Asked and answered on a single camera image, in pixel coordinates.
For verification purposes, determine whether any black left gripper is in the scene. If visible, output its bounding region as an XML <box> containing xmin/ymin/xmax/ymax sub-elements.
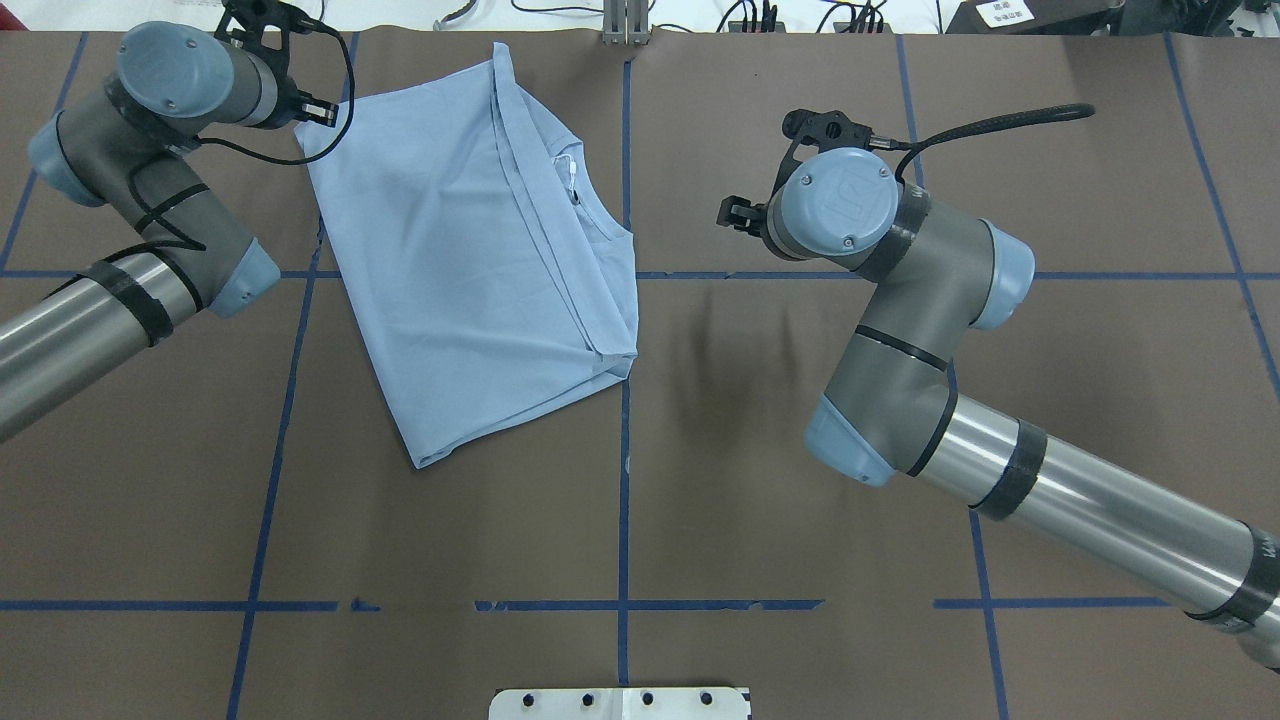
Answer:
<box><xmin>265</xmin><ymin>61</ymin><xmax>338</xmax><ymax>129</ymax></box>

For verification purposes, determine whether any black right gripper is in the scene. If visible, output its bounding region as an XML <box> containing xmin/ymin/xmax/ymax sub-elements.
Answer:
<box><xmin>718</xmin><ymin>196</ymin><xmax>773</xmax><ymax>245</ymax></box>

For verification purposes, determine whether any light blue t-shirt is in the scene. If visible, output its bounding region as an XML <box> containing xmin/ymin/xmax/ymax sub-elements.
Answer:
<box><xmin>294</xmin><ymin>42</ymin><xmax>639</xmax><ymax>469</ymax></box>

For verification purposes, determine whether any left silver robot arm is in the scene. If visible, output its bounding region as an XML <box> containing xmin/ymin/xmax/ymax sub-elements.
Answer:
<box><xmin>1</xmin><ymin>1</ymin><xmax>355</xmax><ymax>439</ymax></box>

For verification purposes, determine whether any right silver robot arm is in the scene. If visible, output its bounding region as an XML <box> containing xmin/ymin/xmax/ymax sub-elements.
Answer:
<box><xmin>717</xmin><ymin>149</ymin><xmax>1279</xmax><ymax>671</ymax></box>

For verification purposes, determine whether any black box with white label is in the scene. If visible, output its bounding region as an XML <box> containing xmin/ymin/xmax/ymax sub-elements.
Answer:
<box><xmin>945</xmin><ymin>0</ymin><xmax>1181</xmax><ymax>37</ymax></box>

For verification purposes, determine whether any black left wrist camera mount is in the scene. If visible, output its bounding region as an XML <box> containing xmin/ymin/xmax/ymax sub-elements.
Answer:
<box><xmin>212</xmin><ymin>1</ymin><xmax>326</xmax><ymax>53</ymax></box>

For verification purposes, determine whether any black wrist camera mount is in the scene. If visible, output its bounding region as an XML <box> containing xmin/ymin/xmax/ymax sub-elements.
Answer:
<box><xmin>212</xmin><ymin>1</ymin><xmax>326</xmax><ymax>53</ymax></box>
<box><xmin>780</xmin><ymin>109</ymin><xmax>874</xmax><ymax>174</ymax></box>

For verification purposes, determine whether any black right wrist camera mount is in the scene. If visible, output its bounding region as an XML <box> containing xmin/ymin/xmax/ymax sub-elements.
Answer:
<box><xmin>780</xmin><ymin>109</ymin><xmax>874</xmax><ymax>174</ymax></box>

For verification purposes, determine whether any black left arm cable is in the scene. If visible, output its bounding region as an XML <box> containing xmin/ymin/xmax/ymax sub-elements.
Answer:
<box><xmin>131</xmin><ymin>20</ymin><xmax>357</xmax><ymax>251</ymax></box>

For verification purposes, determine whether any aluminium frame post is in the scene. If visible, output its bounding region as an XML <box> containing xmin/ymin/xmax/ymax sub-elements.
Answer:
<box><xmin>602</xmin><ymin>0</ymin><xmax>652</xmax><ymax>47</ymax></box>

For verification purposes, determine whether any white pedestal column with base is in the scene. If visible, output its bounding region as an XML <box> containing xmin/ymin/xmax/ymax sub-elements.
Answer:
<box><xmin>486</xmin><ymin>685</ymin><xmax>753</xmax><ymax>719</ymax></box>

